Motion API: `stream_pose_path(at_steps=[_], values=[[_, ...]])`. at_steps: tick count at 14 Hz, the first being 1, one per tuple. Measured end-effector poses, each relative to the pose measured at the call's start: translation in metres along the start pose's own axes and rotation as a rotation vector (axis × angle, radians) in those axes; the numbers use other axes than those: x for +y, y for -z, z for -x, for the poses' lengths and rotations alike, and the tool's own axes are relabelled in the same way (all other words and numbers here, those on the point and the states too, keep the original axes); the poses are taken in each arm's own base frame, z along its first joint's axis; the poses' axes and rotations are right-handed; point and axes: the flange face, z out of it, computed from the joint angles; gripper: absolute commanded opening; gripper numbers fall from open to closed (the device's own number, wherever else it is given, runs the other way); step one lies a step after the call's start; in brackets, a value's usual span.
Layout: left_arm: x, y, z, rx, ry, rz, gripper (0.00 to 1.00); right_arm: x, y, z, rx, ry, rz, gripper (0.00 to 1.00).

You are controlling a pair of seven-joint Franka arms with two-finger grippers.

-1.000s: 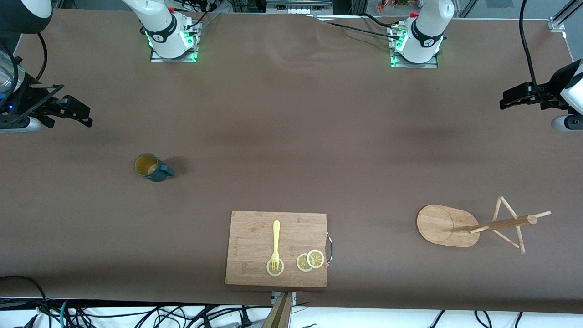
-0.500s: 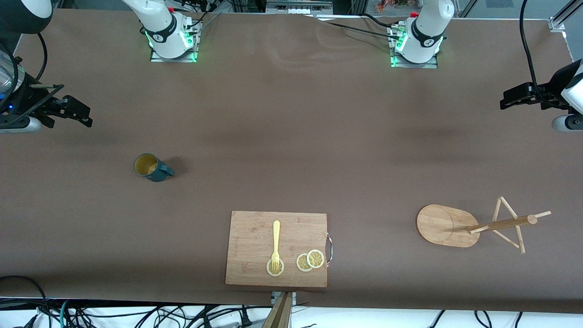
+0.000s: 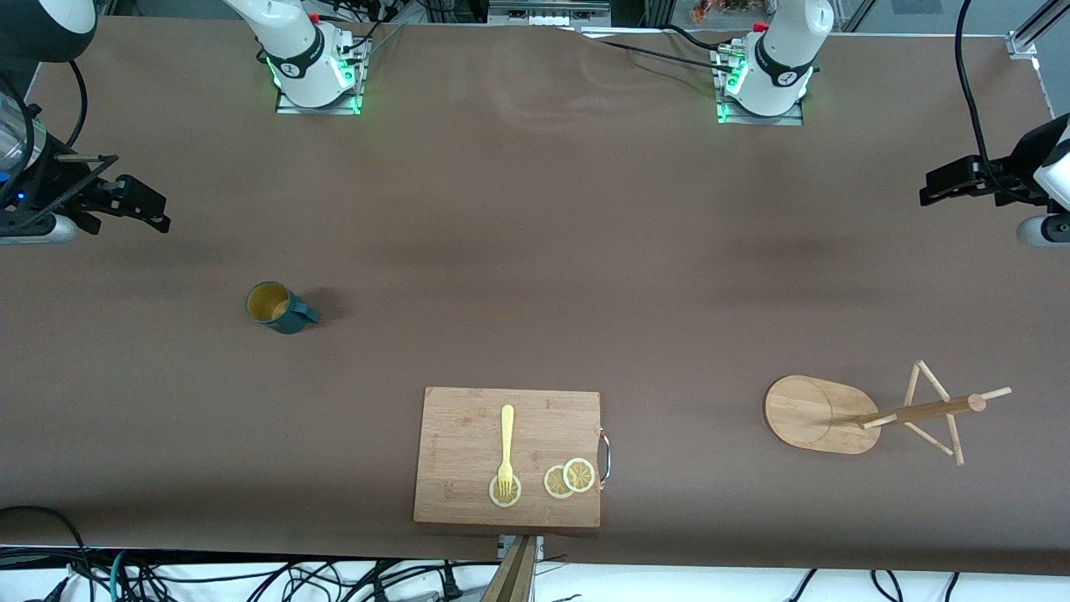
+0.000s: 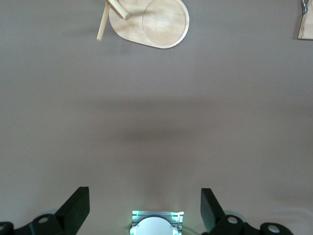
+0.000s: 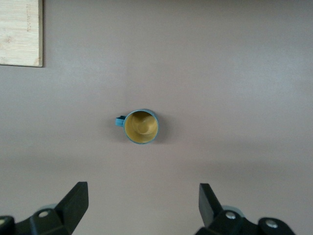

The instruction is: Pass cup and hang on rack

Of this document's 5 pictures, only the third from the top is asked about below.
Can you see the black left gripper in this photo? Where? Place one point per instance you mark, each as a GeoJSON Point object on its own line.
{"type": "Point", "coordinates": [1000, 184]}

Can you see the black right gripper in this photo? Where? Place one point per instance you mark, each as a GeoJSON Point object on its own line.
{"type": "Point", "coordinates": [52, 186]}

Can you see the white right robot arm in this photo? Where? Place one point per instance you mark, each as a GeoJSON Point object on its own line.
{"type": "Point", "coordinates": [292, 50]}

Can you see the wooden mug rack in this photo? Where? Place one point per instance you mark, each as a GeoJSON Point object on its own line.
{"type": "Point", "coordinates": [815, 414]}

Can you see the bamboo cutting board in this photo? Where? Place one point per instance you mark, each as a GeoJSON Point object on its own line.
{"type": "Point", "coordinates": [468, 451]}

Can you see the yellow plastic fork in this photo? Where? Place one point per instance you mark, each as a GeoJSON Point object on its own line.
{"type": "Point", "coordinates": [506, 435]}

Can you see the lemon slice under fork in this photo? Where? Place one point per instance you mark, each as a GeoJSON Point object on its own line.
{"type": "Point", "coordinates": [495, 498]}

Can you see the black power plug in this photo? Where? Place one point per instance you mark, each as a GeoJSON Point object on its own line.
{"type": "Point", "coordinates": [451, 585]}

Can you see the wooden beam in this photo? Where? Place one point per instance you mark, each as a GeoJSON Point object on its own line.
{"type": "Point", "coordinates": [512, 577]}

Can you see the aluminium frame profile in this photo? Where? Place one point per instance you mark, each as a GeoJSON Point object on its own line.
{"type": "Point", "coordinates": [1028, 33]}

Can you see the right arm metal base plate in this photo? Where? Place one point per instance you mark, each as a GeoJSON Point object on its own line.
{"type": "Point", "coordinates": [288, 107]}

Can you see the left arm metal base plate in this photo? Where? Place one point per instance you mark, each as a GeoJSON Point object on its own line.
{"type": "Point", "coordinates": [790, 119]}

